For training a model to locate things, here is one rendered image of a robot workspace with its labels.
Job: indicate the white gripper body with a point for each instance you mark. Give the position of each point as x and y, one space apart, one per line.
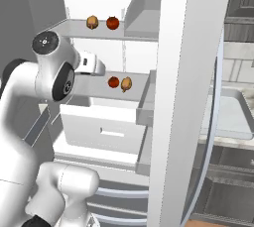
99 67

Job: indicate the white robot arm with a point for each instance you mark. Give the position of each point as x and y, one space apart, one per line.
16 145

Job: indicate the red tomato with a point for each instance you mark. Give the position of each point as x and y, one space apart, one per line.
113 82
112 22

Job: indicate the brown chicken drumstick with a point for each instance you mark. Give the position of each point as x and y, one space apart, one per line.
92 22
126 84

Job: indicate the grey fridge shelf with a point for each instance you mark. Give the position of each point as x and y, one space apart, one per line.
105 32
99 89

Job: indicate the white fridge drawer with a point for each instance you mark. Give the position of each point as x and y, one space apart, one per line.
99 128

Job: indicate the grey door bin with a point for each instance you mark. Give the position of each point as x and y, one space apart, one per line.
147 105
145 155

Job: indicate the grey curved door compartment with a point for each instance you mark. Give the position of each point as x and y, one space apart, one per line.
145 13

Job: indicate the white fridge door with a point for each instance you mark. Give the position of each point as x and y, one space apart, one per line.
185 98

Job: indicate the white freezer drawer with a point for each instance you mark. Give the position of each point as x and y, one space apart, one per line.
122 204

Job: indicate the steel sink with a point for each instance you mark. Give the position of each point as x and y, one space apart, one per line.
231 115

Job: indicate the grey base cabinets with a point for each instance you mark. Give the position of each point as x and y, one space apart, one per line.
228 184

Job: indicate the grey wall cabinets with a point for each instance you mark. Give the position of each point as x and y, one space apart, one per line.
239 6

